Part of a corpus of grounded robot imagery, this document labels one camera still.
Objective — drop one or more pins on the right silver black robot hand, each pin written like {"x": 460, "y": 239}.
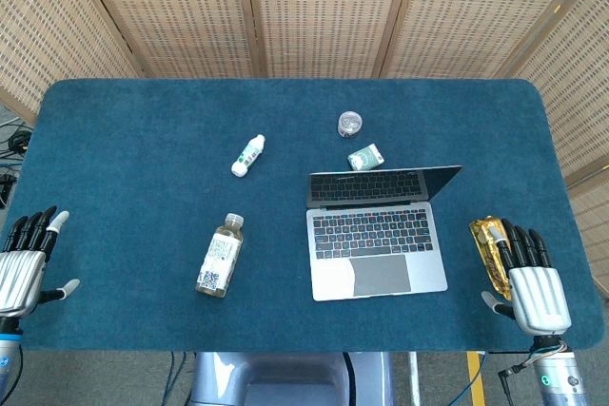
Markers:
{"x": 537, "y": 296}

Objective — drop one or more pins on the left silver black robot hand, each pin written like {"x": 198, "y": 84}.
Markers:
{"x": 19, "y": 273}

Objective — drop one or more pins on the silver laptop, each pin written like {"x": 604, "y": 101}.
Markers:
{"x": 376, "y": 254}

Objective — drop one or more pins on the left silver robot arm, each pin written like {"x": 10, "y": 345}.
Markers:
{"x": 8, "y": 358}

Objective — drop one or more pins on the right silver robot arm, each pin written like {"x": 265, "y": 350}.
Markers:
{"x": 555, "y": 373}

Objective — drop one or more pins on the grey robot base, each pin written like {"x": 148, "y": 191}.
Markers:
{"x": 290, "y": 380}

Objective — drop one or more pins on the clear drink bottle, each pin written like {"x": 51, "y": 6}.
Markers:
{"x": 220, "y": 256}

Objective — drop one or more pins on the small white green bottle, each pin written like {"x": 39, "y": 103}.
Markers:
{"x": 248, "y": 155}

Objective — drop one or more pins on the gold foil snack packet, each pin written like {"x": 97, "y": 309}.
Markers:
{"x": 487, "y": 254}

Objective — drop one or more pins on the yellow floor tape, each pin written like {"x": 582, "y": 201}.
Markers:
{"x": 476, "y": 377}

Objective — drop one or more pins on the white table leg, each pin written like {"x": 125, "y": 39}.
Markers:
{"x": 414, "y": 377}

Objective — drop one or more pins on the blue table mat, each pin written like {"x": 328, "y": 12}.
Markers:
{"x": 190, "y": 216}

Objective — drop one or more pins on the green white tissue pack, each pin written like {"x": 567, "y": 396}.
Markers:
{"x": 365, "y": 158}

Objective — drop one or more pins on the clear plastic cup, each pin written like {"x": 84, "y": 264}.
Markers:
{"x": 350, "y": 124}

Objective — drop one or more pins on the woven bamboo folding screen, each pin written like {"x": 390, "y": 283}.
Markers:
{"x": 304, "y": 11}

